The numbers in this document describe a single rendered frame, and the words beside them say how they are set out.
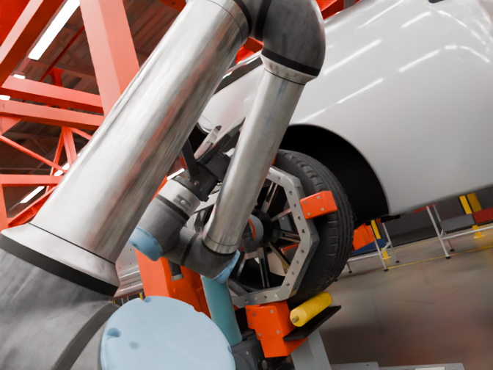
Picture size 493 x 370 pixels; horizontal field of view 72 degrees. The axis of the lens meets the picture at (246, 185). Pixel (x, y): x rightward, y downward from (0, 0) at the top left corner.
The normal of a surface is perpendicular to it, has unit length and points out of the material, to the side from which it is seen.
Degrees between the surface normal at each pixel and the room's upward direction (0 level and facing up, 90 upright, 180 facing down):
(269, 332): 90
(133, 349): 51
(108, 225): 113
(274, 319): 90
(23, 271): 87
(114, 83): 90
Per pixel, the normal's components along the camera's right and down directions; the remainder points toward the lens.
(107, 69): -0.58, 0.00
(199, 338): 0.46, -0.86
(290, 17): -0.03, 0.27
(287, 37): -0.29, 0.38
